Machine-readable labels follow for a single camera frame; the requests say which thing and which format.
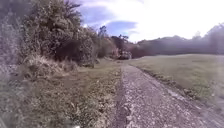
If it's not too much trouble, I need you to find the grass verge with dry patches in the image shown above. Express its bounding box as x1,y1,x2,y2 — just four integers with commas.
0,57,124,128

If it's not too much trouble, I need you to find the grey gravel path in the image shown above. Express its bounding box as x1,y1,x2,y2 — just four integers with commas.
111,63,224,128

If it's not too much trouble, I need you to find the row of trees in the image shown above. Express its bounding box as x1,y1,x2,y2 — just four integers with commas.
0,0,134,69

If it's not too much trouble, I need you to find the distant wooded hillside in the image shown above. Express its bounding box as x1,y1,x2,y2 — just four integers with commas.
128,23,224,58

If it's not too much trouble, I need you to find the green grass field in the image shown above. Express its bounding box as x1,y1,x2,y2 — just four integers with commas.
124,53,224,108

